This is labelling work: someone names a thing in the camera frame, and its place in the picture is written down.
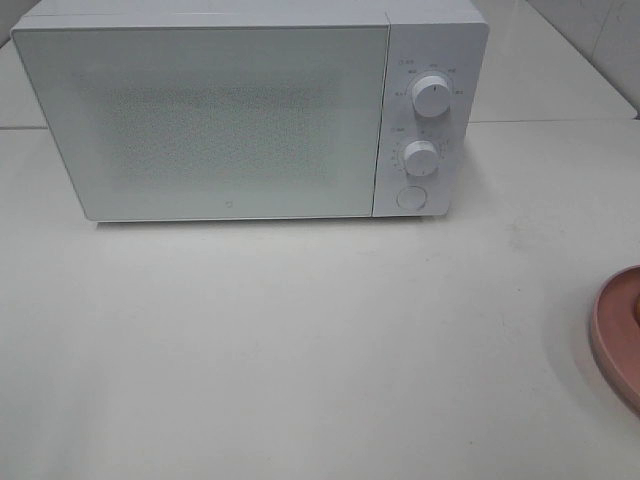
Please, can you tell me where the white microwave oven body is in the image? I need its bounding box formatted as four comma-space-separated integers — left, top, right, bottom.
11, 1, 489, 218

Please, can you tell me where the burger with sesame bun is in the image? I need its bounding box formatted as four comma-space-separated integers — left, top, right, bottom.
633, 295, 640, 324

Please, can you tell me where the upper white power knob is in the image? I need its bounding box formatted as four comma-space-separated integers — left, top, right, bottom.
410, 72, 452, 118

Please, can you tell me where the lower white timer knob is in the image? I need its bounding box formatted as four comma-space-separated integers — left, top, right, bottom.
402, 140, 440, 177

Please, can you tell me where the white microwave door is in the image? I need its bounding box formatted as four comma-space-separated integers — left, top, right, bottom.
14, 26, 387, 222

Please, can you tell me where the round white door-release button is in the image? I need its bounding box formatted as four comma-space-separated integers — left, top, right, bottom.
396, 186, 427, 211

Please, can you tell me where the pink round plate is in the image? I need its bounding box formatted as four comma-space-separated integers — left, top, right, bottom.
589, 265, 639, 414

